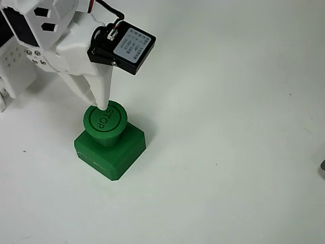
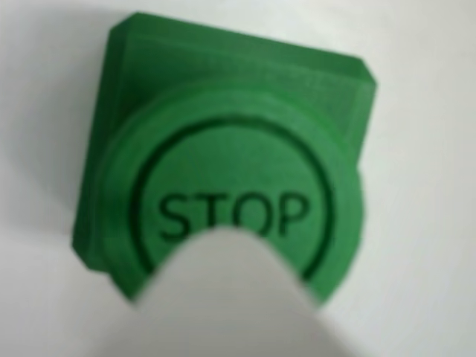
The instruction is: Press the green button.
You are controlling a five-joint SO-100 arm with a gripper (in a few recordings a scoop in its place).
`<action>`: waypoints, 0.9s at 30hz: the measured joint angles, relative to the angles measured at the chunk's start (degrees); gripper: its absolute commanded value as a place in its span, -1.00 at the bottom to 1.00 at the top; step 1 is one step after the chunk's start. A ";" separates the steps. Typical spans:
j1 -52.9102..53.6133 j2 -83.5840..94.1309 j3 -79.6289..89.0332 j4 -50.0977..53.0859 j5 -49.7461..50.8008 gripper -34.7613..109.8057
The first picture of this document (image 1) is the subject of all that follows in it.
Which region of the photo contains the green stop button cap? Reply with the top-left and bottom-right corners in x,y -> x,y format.
83,100 -> 128,147

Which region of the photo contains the black cable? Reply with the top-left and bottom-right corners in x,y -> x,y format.
97,0 -> 125,25

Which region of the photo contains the green button base box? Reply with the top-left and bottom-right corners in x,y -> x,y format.
73,121 -> 147,181

